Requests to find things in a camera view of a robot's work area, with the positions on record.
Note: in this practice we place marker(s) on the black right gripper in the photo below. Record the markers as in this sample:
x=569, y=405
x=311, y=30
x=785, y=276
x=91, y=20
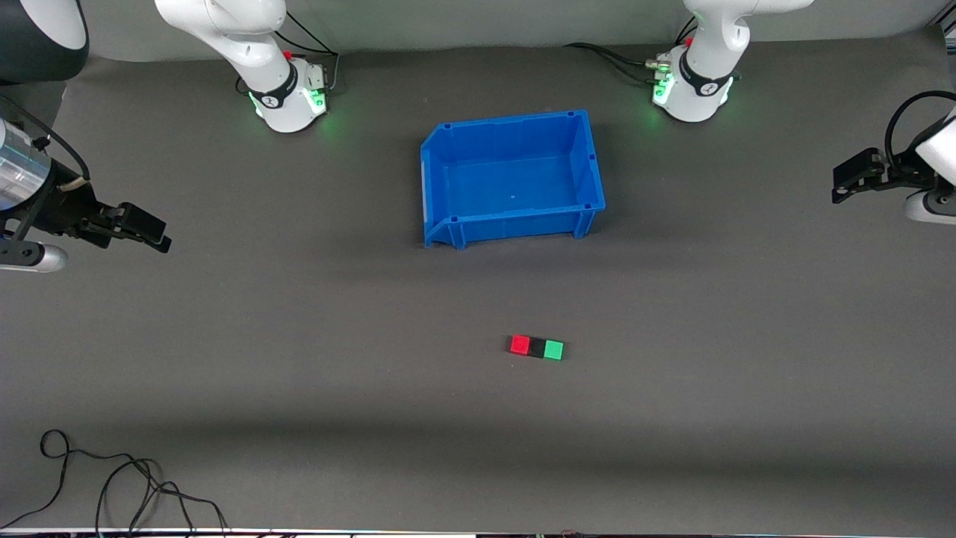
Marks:
x=66, y=207

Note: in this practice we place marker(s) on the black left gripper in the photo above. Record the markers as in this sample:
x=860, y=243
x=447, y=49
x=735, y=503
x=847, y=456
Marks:
x=893, y=174

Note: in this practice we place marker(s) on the small green cube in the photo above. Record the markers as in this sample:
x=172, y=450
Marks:
x=553, y=350

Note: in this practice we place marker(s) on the small red cube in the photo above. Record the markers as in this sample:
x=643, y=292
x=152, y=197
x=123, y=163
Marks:
x=520, y=344

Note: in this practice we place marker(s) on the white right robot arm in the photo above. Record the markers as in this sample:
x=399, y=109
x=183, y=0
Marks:
x=276, y=97

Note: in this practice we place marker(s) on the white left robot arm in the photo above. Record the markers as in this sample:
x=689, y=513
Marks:
x=698, y=90

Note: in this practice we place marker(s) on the small black cube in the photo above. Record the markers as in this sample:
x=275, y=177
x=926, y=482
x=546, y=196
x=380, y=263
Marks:
x=538, y=347

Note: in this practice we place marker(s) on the dark grey table mat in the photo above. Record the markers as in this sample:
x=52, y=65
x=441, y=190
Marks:
x=672, y=418

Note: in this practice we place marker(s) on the blue plastic storage bin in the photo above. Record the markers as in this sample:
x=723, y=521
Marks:
x=515, y=179

